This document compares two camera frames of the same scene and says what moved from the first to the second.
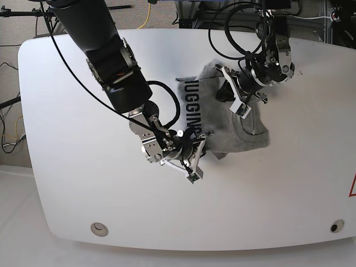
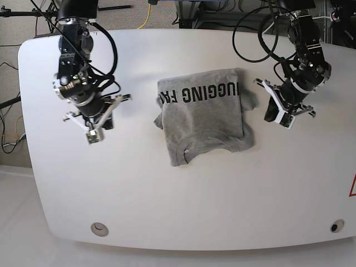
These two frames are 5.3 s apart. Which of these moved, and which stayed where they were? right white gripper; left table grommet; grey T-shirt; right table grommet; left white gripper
Moved: grey T-shirt; right white gripper; left white gripper
Stayed: left table grommet; right table grommet
